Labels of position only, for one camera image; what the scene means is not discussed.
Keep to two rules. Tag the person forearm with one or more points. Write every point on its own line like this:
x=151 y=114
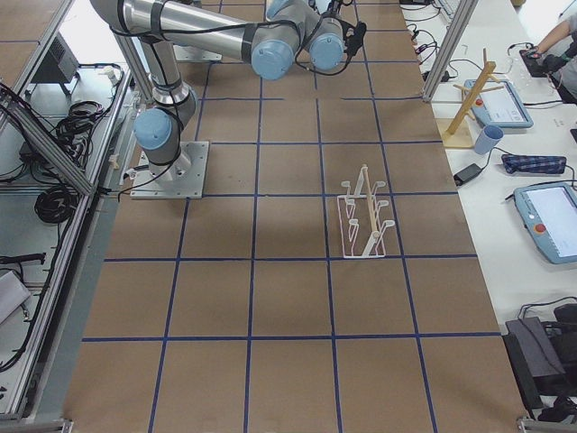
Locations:
x=562 y=30

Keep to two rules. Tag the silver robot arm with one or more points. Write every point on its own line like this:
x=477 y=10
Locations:
x=271 y=47

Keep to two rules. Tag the blue cup on desk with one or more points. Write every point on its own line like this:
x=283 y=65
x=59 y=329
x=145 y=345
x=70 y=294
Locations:
x=488 y=138

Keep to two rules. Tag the black power adapter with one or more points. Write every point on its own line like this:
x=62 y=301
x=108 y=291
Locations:
x=467 y=174

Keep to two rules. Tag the dark blue patterned pouch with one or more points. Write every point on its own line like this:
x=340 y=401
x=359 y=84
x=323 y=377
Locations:
x=533 y=164

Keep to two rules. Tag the blue teach pendant far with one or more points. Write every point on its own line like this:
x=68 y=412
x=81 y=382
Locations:
x=499 y=104

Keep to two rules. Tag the blue teach pendant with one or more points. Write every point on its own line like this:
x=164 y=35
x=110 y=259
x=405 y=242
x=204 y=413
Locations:
x=499 y=104
x=549 y=215

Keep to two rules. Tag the blue teach pendant near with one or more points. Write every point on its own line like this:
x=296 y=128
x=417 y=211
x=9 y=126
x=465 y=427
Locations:
x=549 y=215

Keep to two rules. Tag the white wire cup rack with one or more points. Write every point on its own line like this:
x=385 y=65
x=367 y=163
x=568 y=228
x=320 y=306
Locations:
x=359 y=211

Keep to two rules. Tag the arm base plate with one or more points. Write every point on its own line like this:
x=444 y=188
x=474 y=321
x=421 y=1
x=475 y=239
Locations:
x=184 y=179

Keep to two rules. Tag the aluminium frame post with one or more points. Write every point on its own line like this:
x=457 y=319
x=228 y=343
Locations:
x=456 y=15

